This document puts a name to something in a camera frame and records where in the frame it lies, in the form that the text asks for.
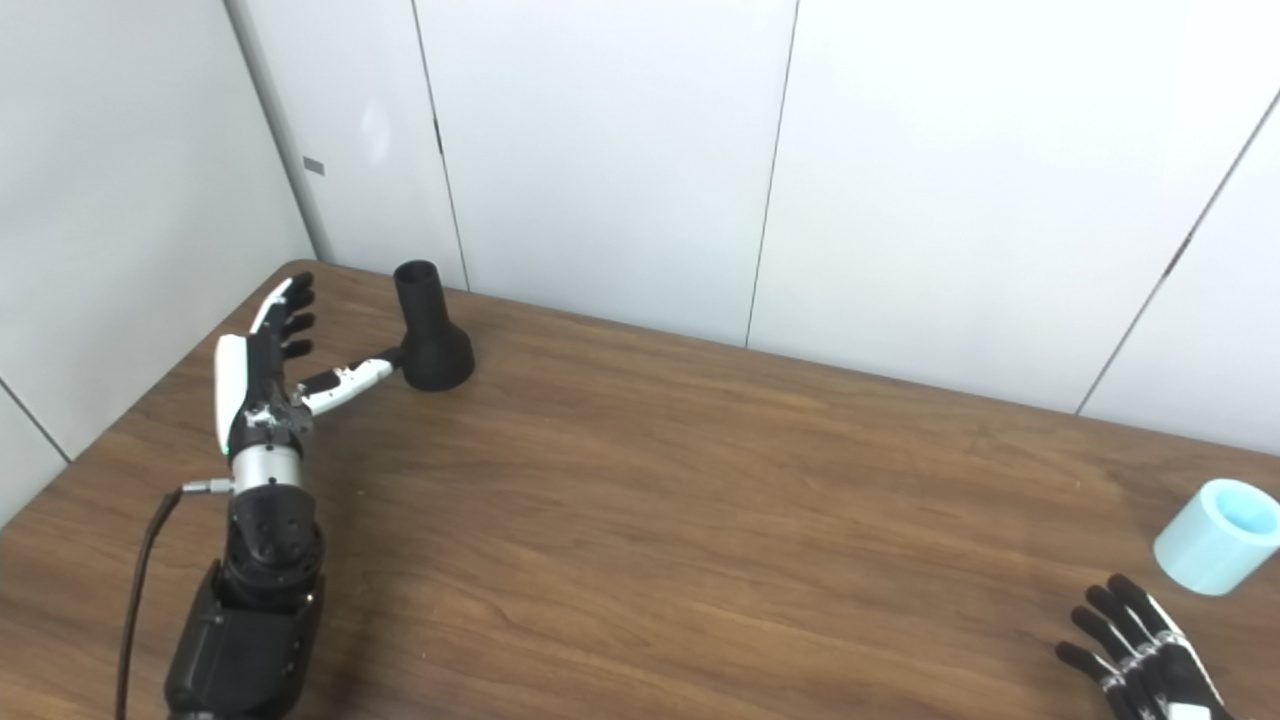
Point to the grey wall corner strip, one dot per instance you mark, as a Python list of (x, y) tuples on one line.
[(290, 150)]

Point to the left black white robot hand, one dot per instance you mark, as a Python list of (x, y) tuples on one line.
[(262, 395)]

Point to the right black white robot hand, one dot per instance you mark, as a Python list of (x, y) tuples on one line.
[(1150, 665)]

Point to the light blue cylinder cup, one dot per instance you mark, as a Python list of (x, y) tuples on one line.
[(1210, 545)]

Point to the black funnel nozzle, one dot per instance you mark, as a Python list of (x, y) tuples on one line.
[(432, 345)]

